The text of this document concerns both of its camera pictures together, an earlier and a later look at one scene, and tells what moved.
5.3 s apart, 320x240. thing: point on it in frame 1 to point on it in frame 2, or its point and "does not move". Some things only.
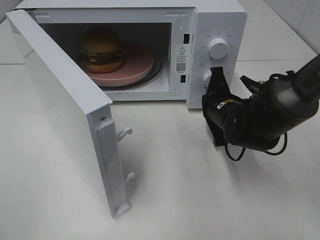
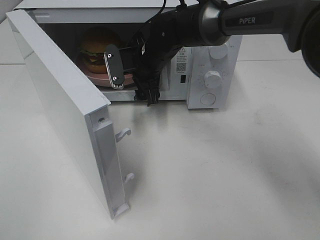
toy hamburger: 101,50 does not move
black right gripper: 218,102 to 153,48
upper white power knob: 218,48 does not move
